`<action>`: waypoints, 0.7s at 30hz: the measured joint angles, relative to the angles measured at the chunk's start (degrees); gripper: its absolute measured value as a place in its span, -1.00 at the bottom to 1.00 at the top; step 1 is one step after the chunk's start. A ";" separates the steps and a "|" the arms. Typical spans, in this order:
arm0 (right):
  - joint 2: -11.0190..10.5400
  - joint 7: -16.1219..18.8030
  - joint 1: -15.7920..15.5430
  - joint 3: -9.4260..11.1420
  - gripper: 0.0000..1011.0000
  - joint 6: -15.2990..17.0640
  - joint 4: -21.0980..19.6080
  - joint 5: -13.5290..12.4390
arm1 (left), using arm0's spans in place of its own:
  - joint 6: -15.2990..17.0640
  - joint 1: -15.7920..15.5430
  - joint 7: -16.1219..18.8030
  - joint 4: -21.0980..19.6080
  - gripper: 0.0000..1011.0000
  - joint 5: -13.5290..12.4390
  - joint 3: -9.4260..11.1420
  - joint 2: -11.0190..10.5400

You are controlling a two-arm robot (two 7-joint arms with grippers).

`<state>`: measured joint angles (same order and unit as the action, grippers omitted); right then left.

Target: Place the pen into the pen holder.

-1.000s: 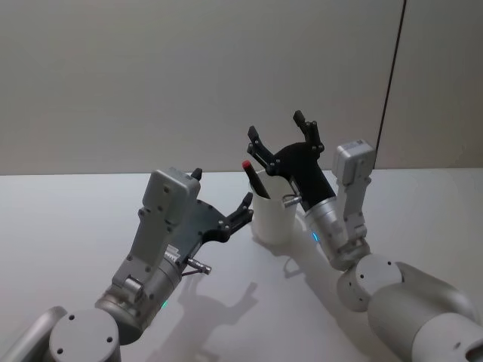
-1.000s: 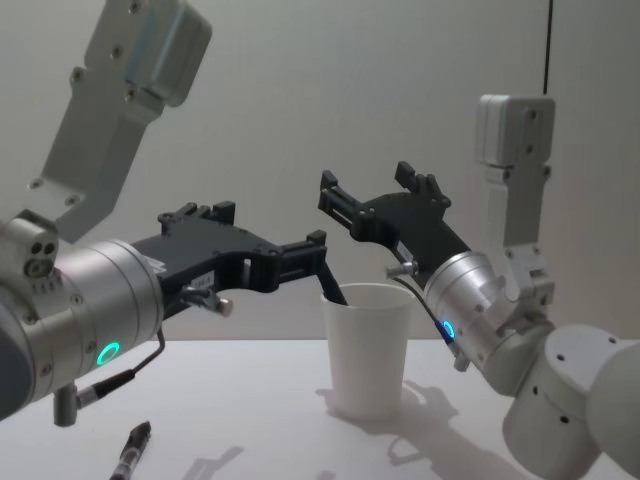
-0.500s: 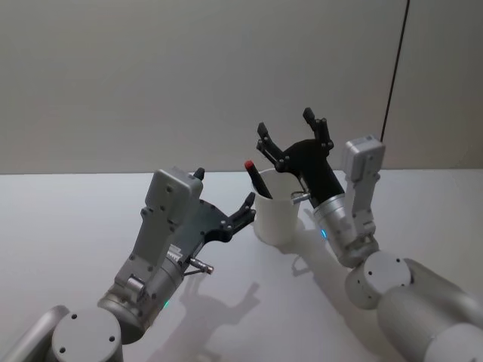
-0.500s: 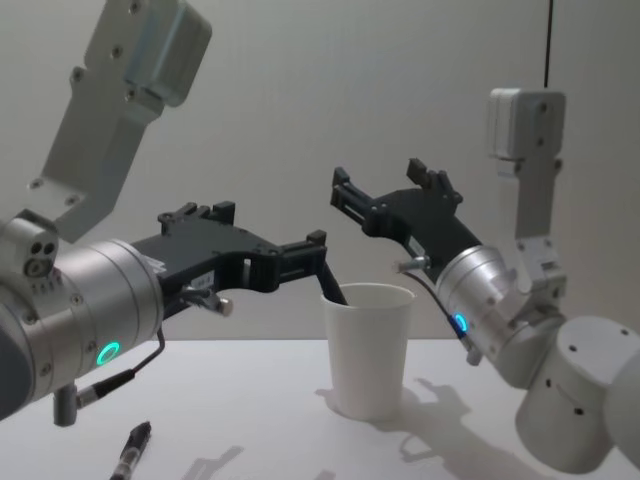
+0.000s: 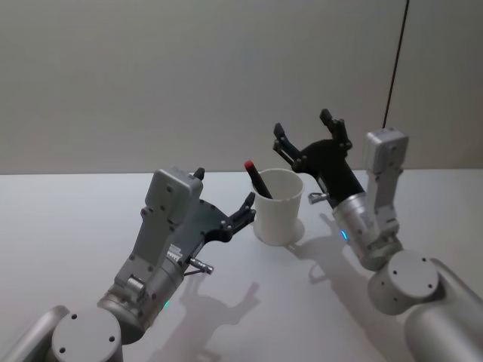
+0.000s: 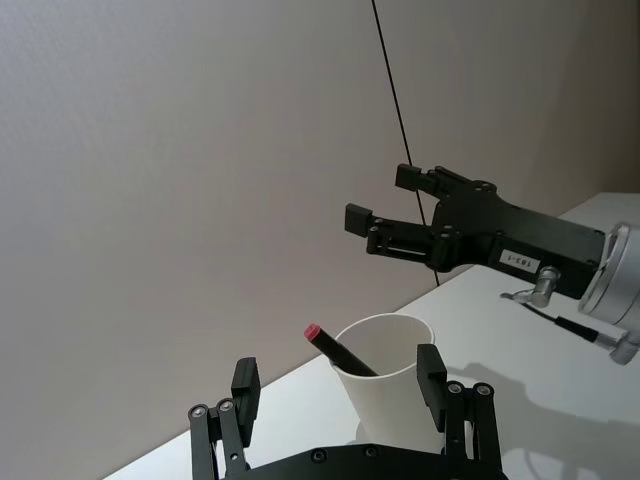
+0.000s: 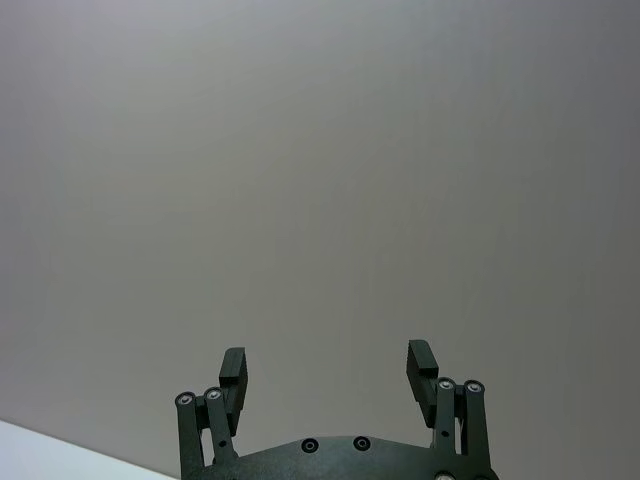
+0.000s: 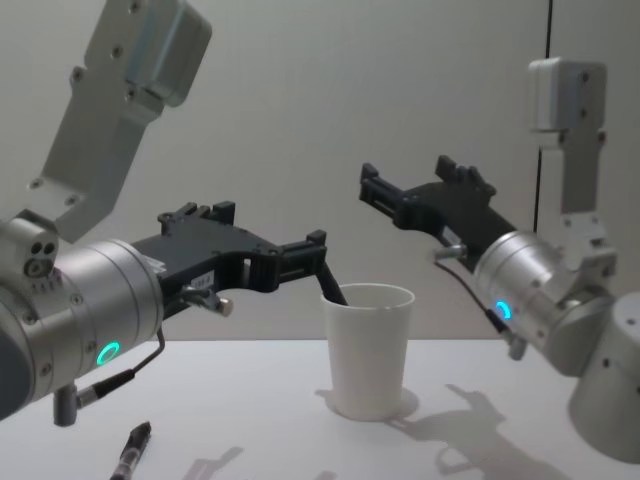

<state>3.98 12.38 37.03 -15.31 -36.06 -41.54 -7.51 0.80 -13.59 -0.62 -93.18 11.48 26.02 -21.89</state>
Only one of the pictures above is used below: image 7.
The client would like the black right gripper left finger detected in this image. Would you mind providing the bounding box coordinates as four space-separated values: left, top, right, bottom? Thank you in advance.
174 346 252 477

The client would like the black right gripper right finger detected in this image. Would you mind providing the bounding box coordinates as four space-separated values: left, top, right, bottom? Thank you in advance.
406 339 495 470

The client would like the white table cloth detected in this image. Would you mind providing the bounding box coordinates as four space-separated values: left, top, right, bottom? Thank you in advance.
0 418 180 480

